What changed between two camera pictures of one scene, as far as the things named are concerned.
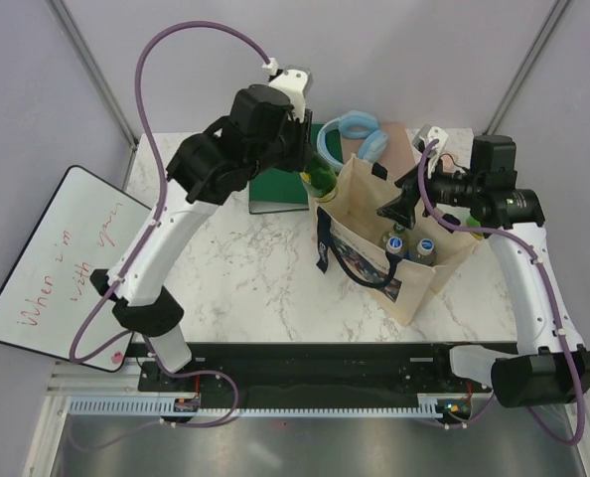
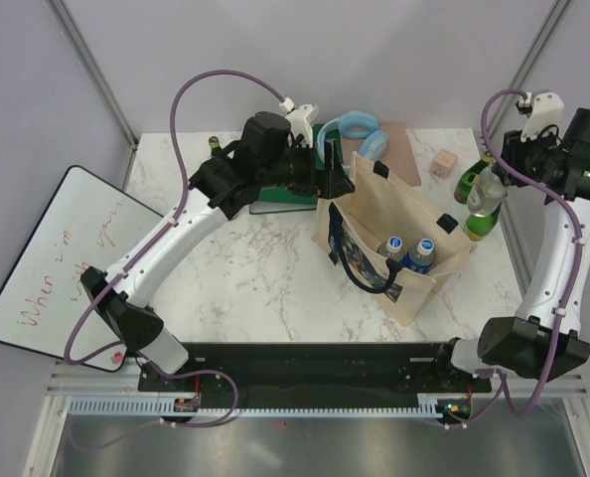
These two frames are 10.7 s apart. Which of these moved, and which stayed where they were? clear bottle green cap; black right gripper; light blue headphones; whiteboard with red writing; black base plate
Moved: black right gripper; clear bottle green cap
Stayed: whiteboard with red writing; light blue headphones; black base plate
